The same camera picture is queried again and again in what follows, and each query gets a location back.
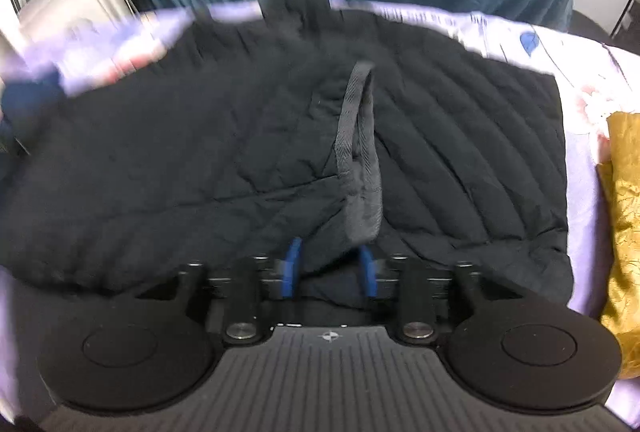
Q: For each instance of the dark blue garment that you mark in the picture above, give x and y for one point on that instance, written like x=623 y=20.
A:
x=30 y=102

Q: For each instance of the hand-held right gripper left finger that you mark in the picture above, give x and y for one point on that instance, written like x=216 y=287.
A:
x=291 y=272

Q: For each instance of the purple printed bed sheet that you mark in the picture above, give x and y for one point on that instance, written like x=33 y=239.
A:
x=580 y=162

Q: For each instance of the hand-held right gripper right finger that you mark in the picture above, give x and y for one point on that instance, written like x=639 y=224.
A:
x=367 y=272

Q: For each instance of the black quilted jacket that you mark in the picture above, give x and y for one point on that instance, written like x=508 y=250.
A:
x=200 y=162

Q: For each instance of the gold crinkled cloth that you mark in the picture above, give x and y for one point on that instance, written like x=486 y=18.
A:
x=625 y=212

